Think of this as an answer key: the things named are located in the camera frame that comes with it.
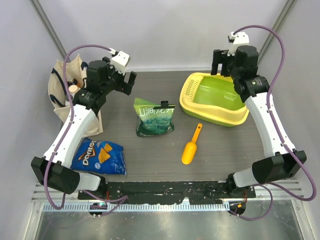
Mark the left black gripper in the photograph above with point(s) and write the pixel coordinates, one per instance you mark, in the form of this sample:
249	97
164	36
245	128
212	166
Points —
124	87

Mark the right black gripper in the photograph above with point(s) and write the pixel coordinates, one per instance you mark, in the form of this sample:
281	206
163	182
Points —
216	60

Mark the black bag clip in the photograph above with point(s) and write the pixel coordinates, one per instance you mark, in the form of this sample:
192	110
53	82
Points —
165	105

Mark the green cat litter bag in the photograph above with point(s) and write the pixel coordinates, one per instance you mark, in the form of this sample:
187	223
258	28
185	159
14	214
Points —
150	121

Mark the yellow plastic scoop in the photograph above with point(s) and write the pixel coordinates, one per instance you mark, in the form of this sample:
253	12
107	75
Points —
190	148

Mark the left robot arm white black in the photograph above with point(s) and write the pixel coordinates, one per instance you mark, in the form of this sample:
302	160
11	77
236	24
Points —
53	169

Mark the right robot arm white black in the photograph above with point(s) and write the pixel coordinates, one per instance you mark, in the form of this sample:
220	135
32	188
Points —
279	151

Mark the yellow green litter box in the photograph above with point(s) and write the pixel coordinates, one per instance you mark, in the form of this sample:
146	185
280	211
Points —
212	98

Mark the beige canvas tote bag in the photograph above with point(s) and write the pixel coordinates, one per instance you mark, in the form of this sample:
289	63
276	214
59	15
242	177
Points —
75	70

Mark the white bottle in tote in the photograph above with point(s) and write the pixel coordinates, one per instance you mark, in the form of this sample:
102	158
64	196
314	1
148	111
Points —
72	90

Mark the blue Doritos chip bag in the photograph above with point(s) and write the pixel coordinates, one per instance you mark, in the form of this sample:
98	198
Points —
100	157

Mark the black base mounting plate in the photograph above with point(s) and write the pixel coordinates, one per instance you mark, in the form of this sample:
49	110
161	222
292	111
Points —
168	192

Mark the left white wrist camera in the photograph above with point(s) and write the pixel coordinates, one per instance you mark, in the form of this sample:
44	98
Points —
119	60

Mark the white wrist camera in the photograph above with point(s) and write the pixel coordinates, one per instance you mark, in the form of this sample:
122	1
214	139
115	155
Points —
237	39
119	60

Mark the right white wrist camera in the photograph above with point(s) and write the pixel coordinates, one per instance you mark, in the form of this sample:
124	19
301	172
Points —
237	39

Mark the aluminium rail frame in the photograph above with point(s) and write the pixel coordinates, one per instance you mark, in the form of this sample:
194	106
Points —
73	203

